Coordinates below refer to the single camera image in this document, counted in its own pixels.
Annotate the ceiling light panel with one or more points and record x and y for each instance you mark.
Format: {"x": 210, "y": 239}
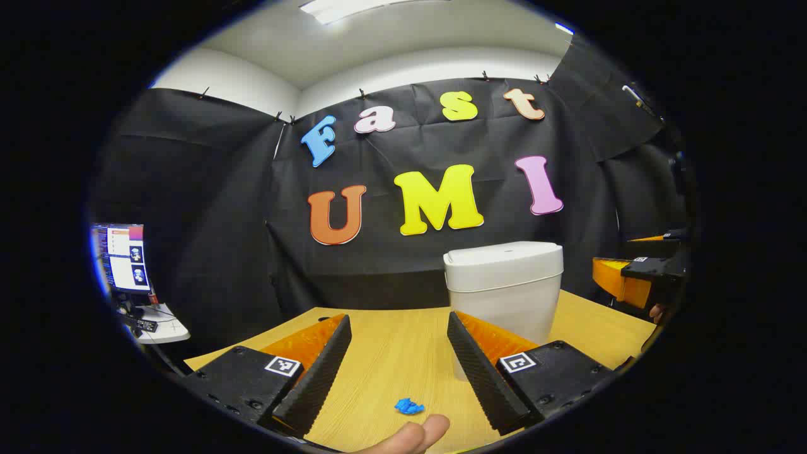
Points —
{"x": 337, "y": 9}

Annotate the computer monitor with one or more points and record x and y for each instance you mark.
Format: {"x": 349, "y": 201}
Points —
{"x": 123, "y": 255}

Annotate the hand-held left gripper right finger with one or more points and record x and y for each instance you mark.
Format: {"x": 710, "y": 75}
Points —
{"x": 482, "y": 378}

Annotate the white desktop garbage bin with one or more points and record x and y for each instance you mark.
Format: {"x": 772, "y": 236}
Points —
{"x": 504, "y": 284}

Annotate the wooden desktop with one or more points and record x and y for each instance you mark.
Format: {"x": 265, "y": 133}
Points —
{"x": 397, "y": 353}

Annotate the blue paper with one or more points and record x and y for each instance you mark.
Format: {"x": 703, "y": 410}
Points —
{"x": 408, "y": 407}

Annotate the white side table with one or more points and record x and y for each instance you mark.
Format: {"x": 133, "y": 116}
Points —
{"x": 167, "y": 331}

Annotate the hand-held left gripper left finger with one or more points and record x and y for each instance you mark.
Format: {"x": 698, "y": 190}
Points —
{"x": 315, "y": 378}

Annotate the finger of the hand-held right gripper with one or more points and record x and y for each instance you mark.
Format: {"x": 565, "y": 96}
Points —
{"x": 621, "y": 284}
{"x": 668, "y": 235}

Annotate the black backdrop cloth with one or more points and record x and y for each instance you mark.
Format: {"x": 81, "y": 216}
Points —
{"x": 378, "y": 265}

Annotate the small black device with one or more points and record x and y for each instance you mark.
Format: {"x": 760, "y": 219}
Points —
{"x": 142, "y": 325}

